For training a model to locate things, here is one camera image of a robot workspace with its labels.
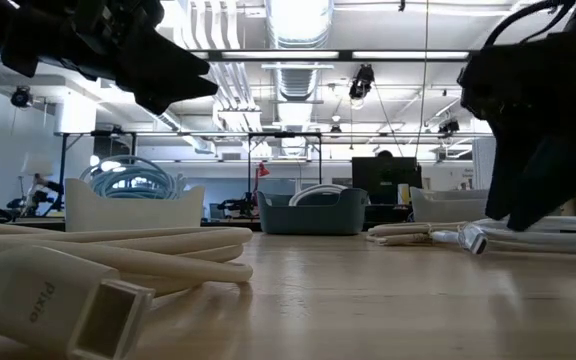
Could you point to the white lampshade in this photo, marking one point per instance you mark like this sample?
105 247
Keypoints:
35 165

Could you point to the white translucent plastic bin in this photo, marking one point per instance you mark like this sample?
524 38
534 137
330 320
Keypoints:
448 207
133 212

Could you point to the black ceiling spotlight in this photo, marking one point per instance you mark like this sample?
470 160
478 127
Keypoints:
449 126
20 96

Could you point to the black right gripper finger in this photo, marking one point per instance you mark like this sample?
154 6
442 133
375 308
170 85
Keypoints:
553 175
503 175

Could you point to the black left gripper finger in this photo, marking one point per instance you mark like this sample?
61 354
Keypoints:
178 95
168 57

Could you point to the teal plastic bin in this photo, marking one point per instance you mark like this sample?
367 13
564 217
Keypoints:
313 220

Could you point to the black overhead camera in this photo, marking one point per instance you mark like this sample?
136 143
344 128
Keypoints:
362 80

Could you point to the silver ventilation duct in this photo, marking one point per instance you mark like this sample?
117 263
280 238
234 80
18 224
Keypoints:
298 25

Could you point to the red desk lamp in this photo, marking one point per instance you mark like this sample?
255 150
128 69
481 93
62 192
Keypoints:
263 171

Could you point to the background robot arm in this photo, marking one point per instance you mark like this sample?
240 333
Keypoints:
43 190

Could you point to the black computer monitor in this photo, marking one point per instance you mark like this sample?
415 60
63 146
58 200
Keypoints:
383 180

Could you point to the person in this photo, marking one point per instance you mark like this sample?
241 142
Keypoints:
384 154

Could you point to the black background table frame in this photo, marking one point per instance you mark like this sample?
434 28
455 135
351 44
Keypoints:
249 165

